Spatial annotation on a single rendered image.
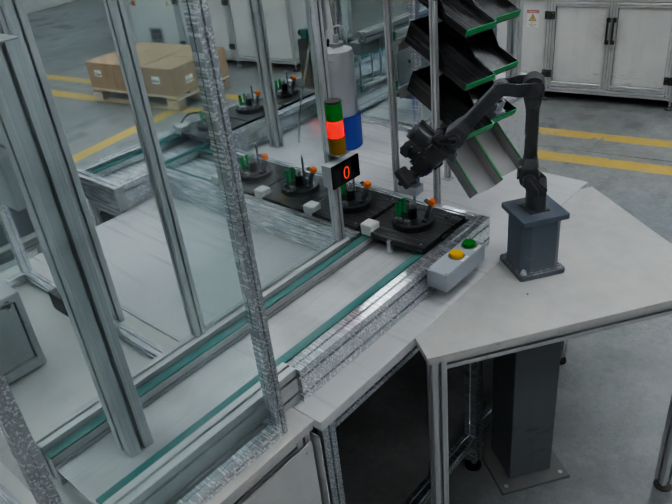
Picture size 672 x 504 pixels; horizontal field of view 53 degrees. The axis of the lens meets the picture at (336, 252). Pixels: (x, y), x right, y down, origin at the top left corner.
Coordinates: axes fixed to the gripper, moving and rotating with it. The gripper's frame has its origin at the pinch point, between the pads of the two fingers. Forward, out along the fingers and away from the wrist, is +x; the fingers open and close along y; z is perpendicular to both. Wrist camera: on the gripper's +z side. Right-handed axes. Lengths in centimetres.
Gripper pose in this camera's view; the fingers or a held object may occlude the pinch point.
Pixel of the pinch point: (409, 176)
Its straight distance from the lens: 209.8
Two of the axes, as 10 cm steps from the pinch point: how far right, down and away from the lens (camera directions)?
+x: -4.8, 3.8, 7.9
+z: -5.9, -8.1, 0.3
